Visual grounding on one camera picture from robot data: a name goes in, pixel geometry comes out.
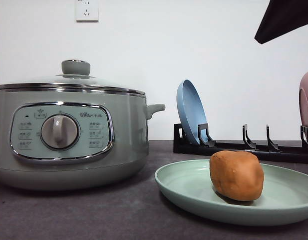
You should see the pink plate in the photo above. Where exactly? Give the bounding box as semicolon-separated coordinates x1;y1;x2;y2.
299;72;308;127

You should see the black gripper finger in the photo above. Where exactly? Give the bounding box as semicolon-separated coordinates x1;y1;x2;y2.
254;0;308;44

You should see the brown potato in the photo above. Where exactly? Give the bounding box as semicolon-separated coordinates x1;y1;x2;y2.
209;151;264;201

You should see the glass steamer lid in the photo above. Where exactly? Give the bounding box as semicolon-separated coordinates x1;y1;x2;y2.
0;59;146;96

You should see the white wall socket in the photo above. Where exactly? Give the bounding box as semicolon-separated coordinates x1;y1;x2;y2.
74;0;102;24

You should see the green electric steamer pot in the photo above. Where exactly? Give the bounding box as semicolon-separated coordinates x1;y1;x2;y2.
0;83;165;191

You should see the grey table mat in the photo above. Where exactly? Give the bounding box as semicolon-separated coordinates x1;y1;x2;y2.
0;140;308;240

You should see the blue plate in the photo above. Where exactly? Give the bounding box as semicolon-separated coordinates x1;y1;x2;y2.
176;79;207;145

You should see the green plate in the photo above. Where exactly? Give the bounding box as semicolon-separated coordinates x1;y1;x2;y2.
154;159;308;227

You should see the black plate rack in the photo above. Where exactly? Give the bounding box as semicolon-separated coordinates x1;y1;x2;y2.
173;123;308;164

